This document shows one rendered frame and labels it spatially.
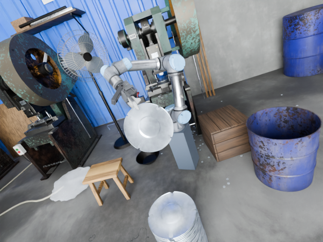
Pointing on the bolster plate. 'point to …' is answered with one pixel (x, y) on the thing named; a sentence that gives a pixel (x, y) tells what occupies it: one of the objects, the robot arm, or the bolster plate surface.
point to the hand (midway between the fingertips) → (136, 109)
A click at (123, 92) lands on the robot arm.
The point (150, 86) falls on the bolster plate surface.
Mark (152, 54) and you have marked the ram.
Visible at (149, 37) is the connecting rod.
